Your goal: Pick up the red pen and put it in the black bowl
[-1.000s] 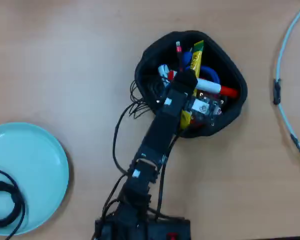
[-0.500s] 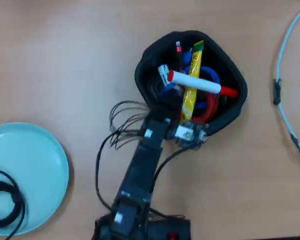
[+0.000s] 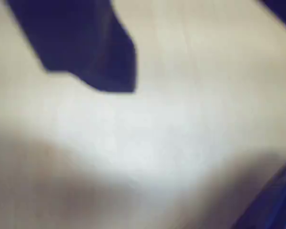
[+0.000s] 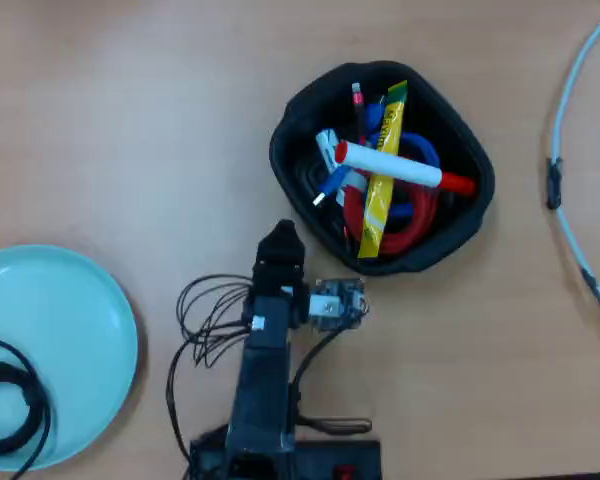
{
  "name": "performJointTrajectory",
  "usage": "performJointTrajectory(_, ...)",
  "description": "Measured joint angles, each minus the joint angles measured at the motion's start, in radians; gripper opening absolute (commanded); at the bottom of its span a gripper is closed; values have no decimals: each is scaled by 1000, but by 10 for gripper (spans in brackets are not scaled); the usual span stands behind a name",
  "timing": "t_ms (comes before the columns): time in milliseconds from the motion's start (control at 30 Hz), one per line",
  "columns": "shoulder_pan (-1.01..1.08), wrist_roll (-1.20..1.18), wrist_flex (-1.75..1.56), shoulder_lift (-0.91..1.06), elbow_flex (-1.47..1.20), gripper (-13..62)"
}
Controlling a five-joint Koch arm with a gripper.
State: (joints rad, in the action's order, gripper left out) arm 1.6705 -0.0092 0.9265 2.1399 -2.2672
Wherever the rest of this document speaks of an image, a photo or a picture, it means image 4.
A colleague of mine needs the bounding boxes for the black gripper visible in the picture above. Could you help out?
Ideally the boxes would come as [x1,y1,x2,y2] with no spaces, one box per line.
[242,219,312,331]

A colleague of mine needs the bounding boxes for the white marker with red caps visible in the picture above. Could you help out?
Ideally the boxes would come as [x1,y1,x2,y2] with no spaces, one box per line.
[333,139,477,197]

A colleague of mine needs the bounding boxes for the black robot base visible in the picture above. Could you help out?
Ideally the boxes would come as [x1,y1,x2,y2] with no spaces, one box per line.
[187,424,383,480]

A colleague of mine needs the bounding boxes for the black soft bowl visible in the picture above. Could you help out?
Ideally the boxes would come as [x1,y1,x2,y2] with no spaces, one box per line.
[268,60,496,276]

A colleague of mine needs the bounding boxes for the yellow Maxim stick packet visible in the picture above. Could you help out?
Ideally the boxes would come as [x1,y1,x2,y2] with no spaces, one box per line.
[356,79,410,260]

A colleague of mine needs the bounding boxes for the white USB adapter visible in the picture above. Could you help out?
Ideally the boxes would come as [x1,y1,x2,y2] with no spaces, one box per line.
[313,128,349,170]

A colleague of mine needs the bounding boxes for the teal round plate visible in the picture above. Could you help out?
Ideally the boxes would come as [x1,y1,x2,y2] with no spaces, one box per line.
[0,243,140,474]

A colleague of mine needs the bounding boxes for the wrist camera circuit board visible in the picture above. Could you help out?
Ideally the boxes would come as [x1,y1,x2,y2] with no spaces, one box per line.
[308,277,370,334]

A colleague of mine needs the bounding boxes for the thin black coiled cable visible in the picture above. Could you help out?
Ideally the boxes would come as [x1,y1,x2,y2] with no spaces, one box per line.
[293,153,349,239]

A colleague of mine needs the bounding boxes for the black camera cable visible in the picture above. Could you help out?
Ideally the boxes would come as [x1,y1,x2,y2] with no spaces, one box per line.
[289,327,373,437]

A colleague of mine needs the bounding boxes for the thin black servo wires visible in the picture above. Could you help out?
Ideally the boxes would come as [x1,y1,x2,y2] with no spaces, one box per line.
[165,273,255,464]

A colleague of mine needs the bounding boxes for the red coiled cable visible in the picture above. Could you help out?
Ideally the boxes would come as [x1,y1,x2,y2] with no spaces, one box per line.
[340,82,442,257]

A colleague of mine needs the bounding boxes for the blue USB cable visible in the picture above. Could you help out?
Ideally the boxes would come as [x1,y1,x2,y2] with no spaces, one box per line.
[312,97,442,221]

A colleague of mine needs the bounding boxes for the black sleeve on white cable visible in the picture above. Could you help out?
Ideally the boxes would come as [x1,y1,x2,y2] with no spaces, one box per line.
[545,156,565,210]

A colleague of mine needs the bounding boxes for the thick black coiled cable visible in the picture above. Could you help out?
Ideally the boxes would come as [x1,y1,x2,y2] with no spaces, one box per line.
[0,333,55,474]

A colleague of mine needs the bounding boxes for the white long cable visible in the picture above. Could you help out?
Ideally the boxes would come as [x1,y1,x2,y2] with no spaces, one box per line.
[547,0,600,324]

